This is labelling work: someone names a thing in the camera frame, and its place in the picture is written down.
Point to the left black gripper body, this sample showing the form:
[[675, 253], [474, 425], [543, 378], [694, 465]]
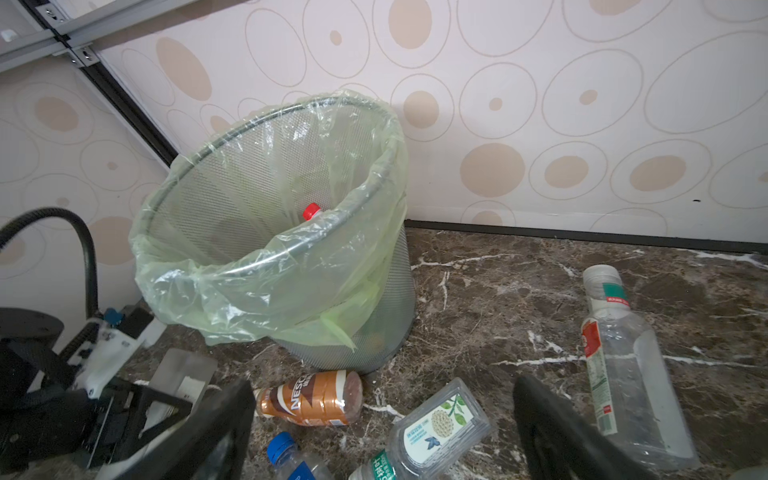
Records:
[[42, 417]]

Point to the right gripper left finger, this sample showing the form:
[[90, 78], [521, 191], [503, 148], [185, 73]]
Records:
[[211, 444]]

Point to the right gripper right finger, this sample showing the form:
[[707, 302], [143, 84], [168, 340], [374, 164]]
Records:
[[559, 444]]

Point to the blue label bottle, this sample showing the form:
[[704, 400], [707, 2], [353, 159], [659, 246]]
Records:
[[292, 463]]

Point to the brown tea bottle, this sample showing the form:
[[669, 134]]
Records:
[[330, 398]]

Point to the clear bottle green cap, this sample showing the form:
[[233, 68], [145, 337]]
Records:
[[429, 440]]

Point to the white bottle red cap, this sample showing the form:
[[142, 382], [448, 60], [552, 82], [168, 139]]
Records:
[[311, 211]]

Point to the green plastic bin liner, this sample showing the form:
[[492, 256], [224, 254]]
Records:
[[270, 270]]

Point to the grey mesh waste bin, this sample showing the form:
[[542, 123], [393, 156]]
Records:
[[336, 288]]

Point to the clear bottle green white label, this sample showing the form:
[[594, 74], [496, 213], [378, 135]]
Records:
[[634, 401]]

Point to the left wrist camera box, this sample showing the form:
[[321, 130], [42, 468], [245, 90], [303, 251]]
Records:
[[120, 335]]

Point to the horizontal aluminium frame bar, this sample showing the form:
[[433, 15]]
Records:
[[33, 30]]

